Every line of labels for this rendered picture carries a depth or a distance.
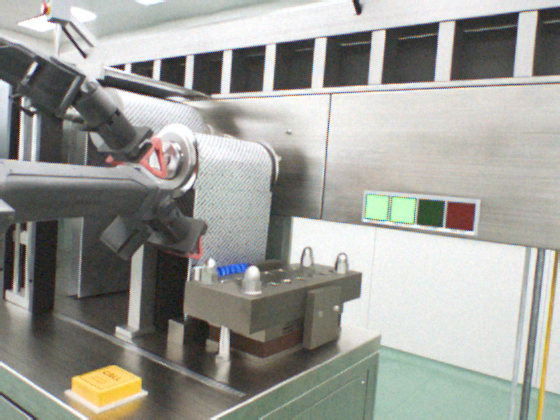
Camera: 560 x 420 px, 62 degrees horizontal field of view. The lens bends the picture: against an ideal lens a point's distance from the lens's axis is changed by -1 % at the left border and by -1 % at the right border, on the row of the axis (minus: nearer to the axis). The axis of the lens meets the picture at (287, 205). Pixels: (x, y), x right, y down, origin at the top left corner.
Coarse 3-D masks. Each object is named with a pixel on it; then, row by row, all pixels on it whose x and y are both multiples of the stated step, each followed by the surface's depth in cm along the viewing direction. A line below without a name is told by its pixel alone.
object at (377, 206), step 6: (372, 198) 104; (378, 198) 103; (384, 198) 103; (372, 204) 104; (378, 204) 103; (384, 204) 103; (366, 210) 105; (372, 210) 104; (378, 210) 103; (384, 210) 103; (366, 216) 105; (372, 216) 104; (378, 216) 103; (384, 216) 102
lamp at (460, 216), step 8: (456, 208) 94; (464, 208) 93; (472, 208) 92; (448, 216) 94; (456, 216) 94; (464, 216) 93; (472, 216) 92; (448, 224) 94; (456, 224) 94; (464, 224) 93; (472, 224) 92
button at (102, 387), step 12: (96, 372) 70; (108, 372) 70; (120, 372) 70; (72, 384) 67; (84, 384) 66; (96, 384) 66; (108, 384) 66; (120, 384) 66; (132, 384) 68; (84, 396) 65; (96, 396) 64; (108, 396) 65; (120, 396) 66
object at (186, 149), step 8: (168, 136) 94; (176, 136) 93; (184, 144) 92; (184, 152) 92; (192, 152) 92; (152, 160) 97; (184, 160) 92; (192, 160) 91; (184, 168) 92; (184, 176) 92; (168, 184) 94; (176, 184) 93
